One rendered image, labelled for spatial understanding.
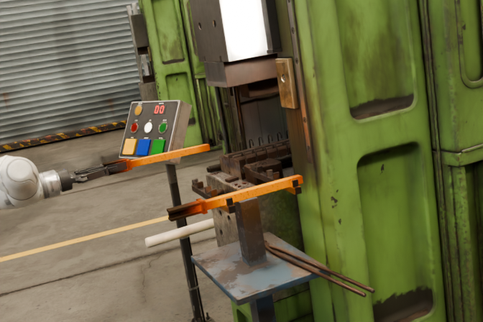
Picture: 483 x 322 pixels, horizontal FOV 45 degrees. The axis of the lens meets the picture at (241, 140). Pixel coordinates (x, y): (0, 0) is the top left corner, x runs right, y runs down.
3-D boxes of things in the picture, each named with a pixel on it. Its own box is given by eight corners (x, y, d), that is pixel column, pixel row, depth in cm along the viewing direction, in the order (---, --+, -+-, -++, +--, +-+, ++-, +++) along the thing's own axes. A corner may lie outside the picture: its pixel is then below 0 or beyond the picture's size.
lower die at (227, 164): (241, 180, 221) (238, 158, 220) (221, 171, 239) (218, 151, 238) (333, 154, 238) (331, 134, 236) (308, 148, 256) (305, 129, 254)
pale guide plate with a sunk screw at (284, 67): (293, 108, 197) (287, 59, 194) (281, 107, 205) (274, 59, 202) (299, 108, 198) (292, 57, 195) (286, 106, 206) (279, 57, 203)
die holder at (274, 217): (261, 307, 215) (244, 191, 206) (221, 273, 249) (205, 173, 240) (383, 261, 237) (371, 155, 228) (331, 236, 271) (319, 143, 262)
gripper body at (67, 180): (59, 189, 205) (85, 182, 208) (62, 194, 197) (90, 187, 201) (54, 169, 203) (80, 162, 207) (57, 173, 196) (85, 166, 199)
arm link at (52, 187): (46, 201, 195) (64, 196, 197) (39, 175, 193) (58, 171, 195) (43, 195, 203) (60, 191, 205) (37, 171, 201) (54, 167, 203)
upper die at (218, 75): (227, 88, 214) (223, 62, 212) (207, 85, 232) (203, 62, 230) (323, 68, 230) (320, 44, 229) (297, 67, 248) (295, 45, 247)
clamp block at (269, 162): (256, 186, 210) (253, 169, 209) (246, 182, 218) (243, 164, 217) (284, 177, 215) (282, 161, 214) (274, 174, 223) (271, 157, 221)
